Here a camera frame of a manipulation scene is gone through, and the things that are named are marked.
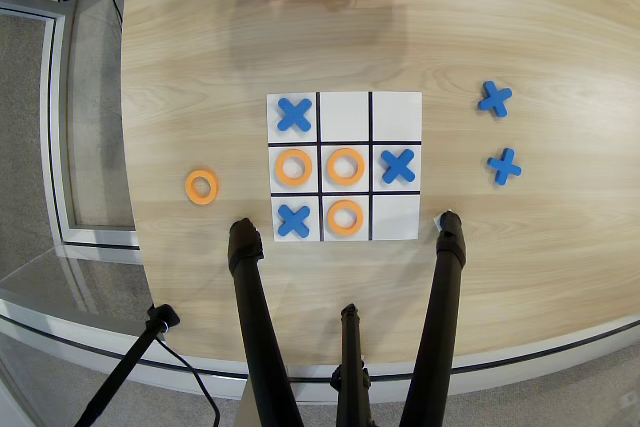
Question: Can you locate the blue foam cross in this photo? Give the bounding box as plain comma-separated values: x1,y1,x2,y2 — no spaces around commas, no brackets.
276,97,314,133
379,148,417,184
486,147,523,187
477,80,514,119
276,203,312,238

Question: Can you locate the black stand pole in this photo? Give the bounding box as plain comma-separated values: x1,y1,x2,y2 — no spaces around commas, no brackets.
73,303,181,427

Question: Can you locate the orange foam ring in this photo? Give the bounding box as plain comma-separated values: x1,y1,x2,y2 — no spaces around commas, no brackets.
326,147,366,185
325,199,365,237
274,148,314,185
184,169,221,206

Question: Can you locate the grey metal frame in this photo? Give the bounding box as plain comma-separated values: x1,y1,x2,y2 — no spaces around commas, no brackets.
0,0,146,253

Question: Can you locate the thin black tripod leg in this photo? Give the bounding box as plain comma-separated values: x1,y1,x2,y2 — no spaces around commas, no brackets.
329,302,376,427

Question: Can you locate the white tic-tac-toe board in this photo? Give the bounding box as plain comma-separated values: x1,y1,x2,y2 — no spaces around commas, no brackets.
266,90,424,243

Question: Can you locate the thick black tripod leg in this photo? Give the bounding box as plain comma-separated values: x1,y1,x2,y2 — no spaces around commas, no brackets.
398,210,468,427
227,217,306,427

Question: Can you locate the black cable on stand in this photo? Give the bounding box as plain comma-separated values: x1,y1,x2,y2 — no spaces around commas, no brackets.
154,336,221,427

